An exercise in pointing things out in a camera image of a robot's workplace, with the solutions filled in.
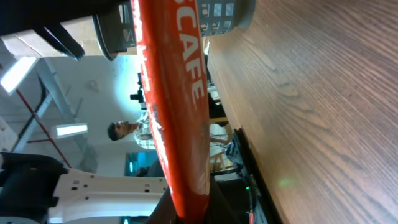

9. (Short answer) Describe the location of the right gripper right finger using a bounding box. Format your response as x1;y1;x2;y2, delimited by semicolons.
205;177;240;224

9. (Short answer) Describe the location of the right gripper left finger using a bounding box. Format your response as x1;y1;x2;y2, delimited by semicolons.
146;187;178;224

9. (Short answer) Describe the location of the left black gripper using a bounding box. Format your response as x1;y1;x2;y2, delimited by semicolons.
1;0;131;61

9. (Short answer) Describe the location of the red Nescafe stick sachet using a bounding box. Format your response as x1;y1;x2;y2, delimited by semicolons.
133;0;210;223

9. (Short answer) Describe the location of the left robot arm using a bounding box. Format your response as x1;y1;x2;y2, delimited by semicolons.
1;1;169;223

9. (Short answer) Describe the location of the man in checked shirt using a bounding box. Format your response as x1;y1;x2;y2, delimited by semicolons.
107;112;156;150

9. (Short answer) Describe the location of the grey plastic mesh basket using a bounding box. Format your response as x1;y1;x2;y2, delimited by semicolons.
92;0;256;61

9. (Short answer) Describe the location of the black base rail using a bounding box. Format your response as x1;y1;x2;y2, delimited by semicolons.
226;128;282;224

